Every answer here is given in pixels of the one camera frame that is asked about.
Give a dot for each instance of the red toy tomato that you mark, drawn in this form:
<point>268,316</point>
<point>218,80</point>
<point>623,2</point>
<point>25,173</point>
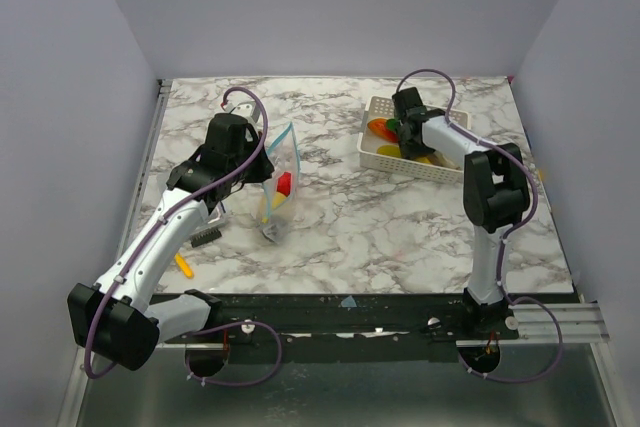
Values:
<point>285,183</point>

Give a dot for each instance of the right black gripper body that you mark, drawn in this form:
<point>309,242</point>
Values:
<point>406,132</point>

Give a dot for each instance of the yellow toy star fruit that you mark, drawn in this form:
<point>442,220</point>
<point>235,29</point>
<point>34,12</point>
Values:
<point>394,151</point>

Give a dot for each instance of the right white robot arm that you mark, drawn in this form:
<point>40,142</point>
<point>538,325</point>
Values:
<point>495,194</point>

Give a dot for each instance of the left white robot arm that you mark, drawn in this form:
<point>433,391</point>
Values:
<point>115,317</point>

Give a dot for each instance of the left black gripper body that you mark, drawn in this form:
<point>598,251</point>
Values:
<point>253,142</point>

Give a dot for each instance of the clear zip top bag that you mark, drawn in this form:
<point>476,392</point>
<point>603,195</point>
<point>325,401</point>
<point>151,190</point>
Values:
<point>284,155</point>

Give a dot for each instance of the aluminium frame rail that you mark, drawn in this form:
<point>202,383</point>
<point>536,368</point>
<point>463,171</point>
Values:
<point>131,222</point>

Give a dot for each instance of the black comb-like part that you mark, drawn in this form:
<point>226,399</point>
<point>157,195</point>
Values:
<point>205,237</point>

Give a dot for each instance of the yellow toy lemon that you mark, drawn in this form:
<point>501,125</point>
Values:
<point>277,200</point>

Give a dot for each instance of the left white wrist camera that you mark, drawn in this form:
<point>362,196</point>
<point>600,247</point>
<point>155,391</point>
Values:
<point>245,109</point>

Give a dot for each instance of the yellow marker pen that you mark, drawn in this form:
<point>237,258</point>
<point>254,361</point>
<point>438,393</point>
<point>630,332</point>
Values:
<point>183,266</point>

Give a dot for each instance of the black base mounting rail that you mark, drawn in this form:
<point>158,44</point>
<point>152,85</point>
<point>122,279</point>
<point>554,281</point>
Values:
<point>346,328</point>

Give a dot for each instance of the orange yellow toy mango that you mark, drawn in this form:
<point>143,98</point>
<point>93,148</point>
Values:
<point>384,129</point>

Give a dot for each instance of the green toy bok choy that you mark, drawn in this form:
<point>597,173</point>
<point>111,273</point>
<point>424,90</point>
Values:
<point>444,161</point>

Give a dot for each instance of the white perforated plastic basket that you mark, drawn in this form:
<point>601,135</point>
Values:
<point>367,144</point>

